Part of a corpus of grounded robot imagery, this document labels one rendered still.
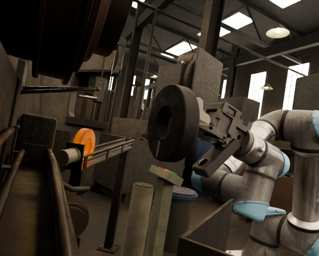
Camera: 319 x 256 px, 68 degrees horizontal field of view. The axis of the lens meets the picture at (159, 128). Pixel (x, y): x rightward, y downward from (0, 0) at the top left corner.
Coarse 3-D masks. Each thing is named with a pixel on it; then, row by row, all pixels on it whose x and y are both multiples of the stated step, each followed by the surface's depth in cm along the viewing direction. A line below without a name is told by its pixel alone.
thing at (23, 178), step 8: (24, 168) 60; (32, 168) 62; (40, 168) 63; (16, 176) 52; (24, 176) 53; (32, 176) 54; (40, 176) 55; (16, 184) 45; (24, 184) 46; (32, 184) 47; (40, 184) 48
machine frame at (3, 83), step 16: (0, 48) 27; (0, 64) 29; (16, 64) 89; (0, 80) 31; (16, 80) 48; (0, 96) 33; (16, 96) 54; (0, 112) 35; (16, 112) 60; (0, 128) 38; (0, 176) 51
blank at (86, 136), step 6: (78, 132) 96; (84, 132) 97; (90, 132) 101; (78, 138) 94; (84, 138) 96; (90, 138) 102; (84, 144) 97; (90, 144) 104; (84, 150) 104; (90, 150) 104; (90, 156) 105
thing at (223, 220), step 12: (228, 204) 32; (216, 216) 26; (228, 216) 33; (192, 228) 20; (204, 228) 23; (216, 228) 27; (228, 228) 35; (180, 240) 18; (192, 240) 18; (204, 240) 23; (216, 240) 28; (180, 252) 18; (192, 252) 17; (204, 252) 17; (216, 252) 16
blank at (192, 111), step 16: (160, 96) 50; (176, 96) 44; (192, 96) 43; (160, 112) 50; (176, 112) 43; (192, 112) 41; (160, 128) 50; (176, 128) 42; (192, 128) 41; (160, 144) 47; (176, 144) 42; (192, 144) 42; (160, 160) 46; (176, 160) 45
